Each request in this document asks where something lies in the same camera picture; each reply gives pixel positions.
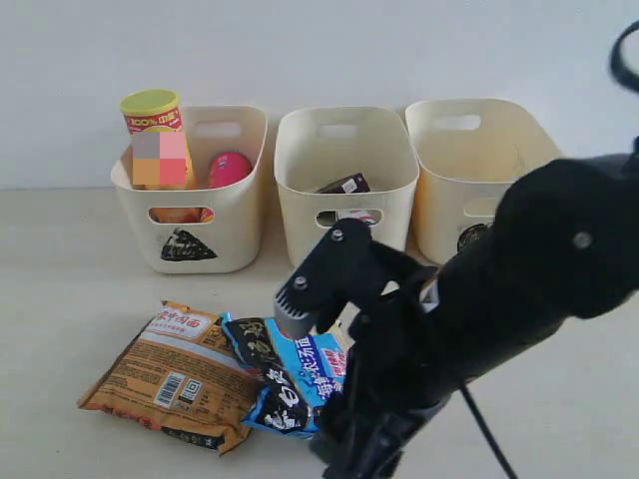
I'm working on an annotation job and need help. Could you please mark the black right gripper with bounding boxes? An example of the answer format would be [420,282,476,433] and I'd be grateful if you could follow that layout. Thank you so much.
[310,268,479,479]

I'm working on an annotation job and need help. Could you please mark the blue noodle packet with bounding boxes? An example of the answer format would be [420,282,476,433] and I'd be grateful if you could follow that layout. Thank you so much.
[222,317,346,438]

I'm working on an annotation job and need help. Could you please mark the blue white milk carton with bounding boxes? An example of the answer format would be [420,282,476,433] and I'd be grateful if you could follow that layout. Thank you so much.
[335,210,382,227]

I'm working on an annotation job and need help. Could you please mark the small purple box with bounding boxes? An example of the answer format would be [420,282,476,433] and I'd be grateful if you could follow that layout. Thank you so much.
[317,173,370,195]

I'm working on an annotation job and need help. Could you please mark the pink chips can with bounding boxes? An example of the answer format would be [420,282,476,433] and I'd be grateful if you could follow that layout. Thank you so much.
[149,151,253,225]

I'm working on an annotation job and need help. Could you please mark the yellow chips can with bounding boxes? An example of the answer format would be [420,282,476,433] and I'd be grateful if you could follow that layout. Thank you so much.
[120,89,198,190]

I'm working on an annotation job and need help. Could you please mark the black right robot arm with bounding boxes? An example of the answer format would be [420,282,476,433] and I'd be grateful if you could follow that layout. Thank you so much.
[304,154,638,478]

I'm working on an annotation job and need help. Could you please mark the orange noodle packet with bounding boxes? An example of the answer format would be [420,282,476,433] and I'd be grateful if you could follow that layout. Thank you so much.
[77,300,261,454]

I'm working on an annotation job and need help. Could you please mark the cream bin triangle mark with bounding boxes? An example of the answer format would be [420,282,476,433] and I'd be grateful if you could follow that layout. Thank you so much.
[111,106,269,273]

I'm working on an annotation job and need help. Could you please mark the cream bin square mark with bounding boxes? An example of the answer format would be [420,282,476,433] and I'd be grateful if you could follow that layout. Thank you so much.
[274,107,419,265]

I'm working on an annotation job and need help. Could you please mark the cream bin circle mark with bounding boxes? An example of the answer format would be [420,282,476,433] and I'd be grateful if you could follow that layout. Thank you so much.
[404,99,561,263]

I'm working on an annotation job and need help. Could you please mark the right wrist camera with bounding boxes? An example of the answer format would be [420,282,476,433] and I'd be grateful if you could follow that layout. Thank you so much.
[274,219,437,339]

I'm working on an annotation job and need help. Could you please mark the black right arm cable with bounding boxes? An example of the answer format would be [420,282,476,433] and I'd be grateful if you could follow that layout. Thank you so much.
[458,19,639,479]

